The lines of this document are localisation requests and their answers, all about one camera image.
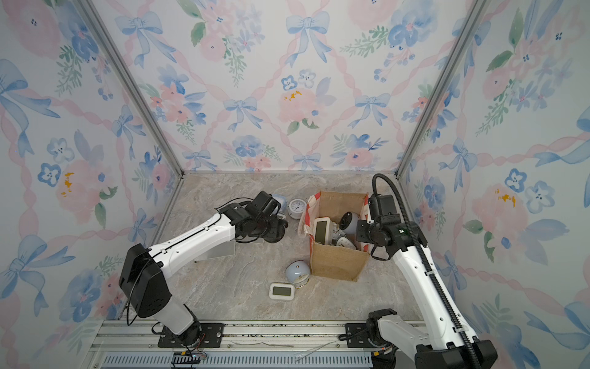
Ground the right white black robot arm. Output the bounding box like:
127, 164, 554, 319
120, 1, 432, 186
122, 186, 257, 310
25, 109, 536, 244
356, 195, 498, 368

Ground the dark green triangular clock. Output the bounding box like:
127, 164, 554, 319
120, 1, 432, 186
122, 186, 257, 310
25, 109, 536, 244
335, 237, 357, 250

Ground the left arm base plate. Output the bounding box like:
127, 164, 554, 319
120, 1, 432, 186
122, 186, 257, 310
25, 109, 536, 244
158, 322, 225, 350

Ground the white round alarm clock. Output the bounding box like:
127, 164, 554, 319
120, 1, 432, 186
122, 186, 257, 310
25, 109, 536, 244
287, 198, 307, 220

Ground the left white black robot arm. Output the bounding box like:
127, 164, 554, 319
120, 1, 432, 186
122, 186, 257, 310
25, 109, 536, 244
119, 191, 288, 346

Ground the white large digital clock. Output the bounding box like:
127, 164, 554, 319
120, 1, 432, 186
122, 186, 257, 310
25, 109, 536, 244
313, 217, 333, 245

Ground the blue square alarm clock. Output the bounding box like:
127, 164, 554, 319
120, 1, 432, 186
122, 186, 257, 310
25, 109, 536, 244
273, 194, 287, 214

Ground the white round clock with legs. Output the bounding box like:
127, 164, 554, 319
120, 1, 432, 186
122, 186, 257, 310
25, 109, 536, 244
331, 228, 346, 244

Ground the white digital clock front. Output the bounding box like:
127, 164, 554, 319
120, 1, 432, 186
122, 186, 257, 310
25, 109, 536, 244
269, 282, 295, 301

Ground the blue dome alarm clock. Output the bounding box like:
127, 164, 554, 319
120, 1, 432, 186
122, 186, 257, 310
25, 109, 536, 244
285, 260, 311, 288

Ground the black corrugated cable conduit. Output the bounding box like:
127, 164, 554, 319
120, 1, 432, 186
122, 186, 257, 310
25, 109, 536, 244
372, 173, 482, 369

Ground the aluminium front rail frame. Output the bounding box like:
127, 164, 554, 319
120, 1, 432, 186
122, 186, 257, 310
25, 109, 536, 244
82, 319, 426, 368

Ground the grey blue oval clock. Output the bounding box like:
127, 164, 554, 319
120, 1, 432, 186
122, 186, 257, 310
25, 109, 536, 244
339, 212, 359, 235

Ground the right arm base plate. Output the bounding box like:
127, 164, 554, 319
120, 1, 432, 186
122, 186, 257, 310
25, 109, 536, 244
344, 323, 378, 350

